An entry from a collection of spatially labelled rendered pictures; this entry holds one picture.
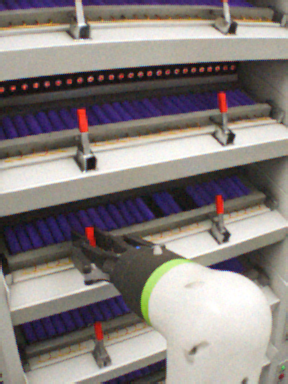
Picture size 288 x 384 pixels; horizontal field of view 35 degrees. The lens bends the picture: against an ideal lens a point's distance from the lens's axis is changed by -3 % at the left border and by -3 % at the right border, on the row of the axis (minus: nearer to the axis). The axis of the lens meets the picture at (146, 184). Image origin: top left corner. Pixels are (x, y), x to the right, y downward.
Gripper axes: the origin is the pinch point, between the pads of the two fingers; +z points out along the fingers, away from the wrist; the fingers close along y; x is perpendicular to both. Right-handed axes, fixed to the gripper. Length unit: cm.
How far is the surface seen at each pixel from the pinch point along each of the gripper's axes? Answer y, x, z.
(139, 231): 11.2, -2.1, 4.1
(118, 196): 11.6, 3.0, 12.5
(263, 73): 45, 24, 5
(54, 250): -5.2, -1.6, 4.4
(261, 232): 36.4, -7.5, -1.0
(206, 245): 23.0, -6.9, 0.0
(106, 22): 5.8, 34.6, -2.9
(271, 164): 44.8, 4.7, 4.2
